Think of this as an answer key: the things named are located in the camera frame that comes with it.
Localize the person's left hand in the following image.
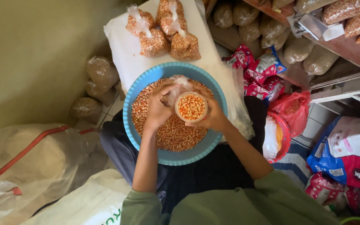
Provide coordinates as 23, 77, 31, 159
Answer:
143, 81, 180, 132

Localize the person's right hand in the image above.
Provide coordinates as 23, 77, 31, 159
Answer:
185, 84, 231, 133

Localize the clear plastic bag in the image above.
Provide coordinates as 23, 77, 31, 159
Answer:
163, 75, 194, 107

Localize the clear cup of corn kernels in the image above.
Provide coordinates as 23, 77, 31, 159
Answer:
175, 91, 208, 123

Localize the blue plastic basin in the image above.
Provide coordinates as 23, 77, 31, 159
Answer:
123, 61, 228, 166

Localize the heap of loose corn kernels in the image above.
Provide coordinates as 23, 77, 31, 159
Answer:
131, 77, 215, 153

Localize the tied bag of corn kernels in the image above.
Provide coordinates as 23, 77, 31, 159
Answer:
156, 0, 185, 24
126, 5, 155, 36
160, 12, 188, 43
170, 31, 201, 61
139, 27, 170, 58

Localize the white flat board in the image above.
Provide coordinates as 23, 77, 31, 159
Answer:
104, 0, 230, 94

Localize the bag of brown grain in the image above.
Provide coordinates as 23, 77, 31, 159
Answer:
86, 56, 120, 91
85, 80, 118, 107
70, 97, 102, 123

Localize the pile of clear plastic bags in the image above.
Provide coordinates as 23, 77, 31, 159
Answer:
221, 64, 255, 141

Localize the person's dark skirt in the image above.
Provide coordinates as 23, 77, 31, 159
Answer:
100, 96, 269, 214

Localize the red and blue snack packet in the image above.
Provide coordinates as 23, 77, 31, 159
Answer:
246, 46, 287, 79

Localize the white plastic bag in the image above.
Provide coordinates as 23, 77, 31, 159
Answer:
263, 116, 280, 161

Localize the red plastic bag with corn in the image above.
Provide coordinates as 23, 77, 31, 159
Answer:
267, 91, 312, 138

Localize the red plastic basket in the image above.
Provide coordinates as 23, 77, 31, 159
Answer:
263, 111, 292, 164

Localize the white woven sack green print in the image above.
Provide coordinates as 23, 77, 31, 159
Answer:
21, 169, 132, 225

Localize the large clear sack red stripe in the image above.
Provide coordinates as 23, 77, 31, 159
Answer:
0, 123, 109, 225

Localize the blue striped mat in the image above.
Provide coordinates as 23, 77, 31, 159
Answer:
272, 134, 314, 189

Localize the person's green sweater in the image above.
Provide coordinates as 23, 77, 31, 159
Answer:
120, 170, 343, 225

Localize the red and white packet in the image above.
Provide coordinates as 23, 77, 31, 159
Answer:
305, 172, 360, 214

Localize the blue and pink feed bag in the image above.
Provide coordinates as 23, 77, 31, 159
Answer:
306, 116, 360, 189

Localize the green bowl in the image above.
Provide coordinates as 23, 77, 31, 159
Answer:
339, 216, 360, 225

